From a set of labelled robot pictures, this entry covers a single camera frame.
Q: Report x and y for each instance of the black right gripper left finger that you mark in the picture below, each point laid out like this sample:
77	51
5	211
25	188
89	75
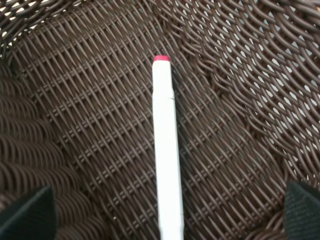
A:
30	217

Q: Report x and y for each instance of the white marker pink caps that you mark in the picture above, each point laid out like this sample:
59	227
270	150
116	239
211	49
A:
166	149

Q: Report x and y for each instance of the dark brown wicker basket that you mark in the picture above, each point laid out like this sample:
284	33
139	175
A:
76	111

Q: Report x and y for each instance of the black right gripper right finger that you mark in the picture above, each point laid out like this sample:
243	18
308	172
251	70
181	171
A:
301	211

